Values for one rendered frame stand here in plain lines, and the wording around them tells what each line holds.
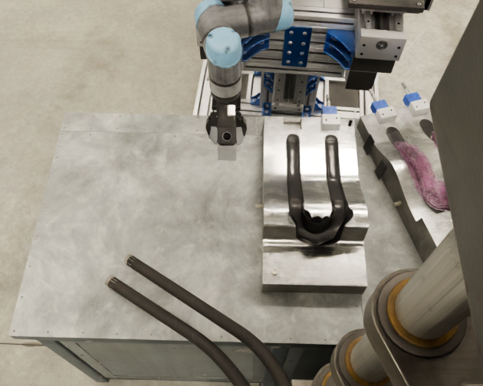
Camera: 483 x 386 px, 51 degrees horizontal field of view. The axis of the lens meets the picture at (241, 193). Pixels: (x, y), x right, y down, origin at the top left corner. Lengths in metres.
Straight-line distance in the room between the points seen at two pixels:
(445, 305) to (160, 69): 2.53
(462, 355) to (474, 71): 0.36
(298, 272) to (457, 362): 0.77
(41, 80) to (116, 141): 1.43
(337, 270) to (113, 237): 0.61
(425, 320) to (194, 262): 0.93
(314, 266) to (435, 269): 0.87
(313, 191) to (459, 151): 1.06
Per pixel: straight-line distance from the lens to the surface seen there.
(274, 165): 1.41
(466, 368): 0.59
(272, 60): 1.86
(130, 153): 1.57
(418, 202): 1.44
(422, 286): 0.48
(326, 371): 1.06
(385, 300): 0.57
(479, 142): 0.28
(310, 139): 1.46
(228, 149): 1.35
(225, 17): 1.19
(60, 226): 1.50
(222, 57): 1.10
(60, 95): 2.88
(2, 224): 2.54
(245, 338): 1.18
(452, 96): 0.32
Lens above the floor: 2.07
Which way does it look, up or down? 60 degrees down
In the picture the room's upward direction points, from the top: straight up
